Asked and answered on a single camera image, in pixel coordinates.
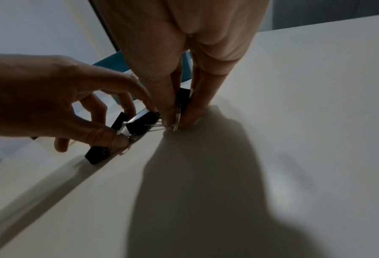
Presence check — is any person's right hand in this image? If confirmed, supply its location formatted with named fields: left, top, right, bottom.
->
left=93, top=0, right=272, bottom=130

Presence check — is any person's left hand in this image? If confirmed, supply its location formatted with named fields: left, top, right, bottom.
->
left=0, top=52, right=159, bottom=153

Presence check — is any teal divided organizer box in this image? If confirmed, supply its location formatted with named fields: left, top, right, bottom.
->
left=92, top=49, right=194, bottom=105

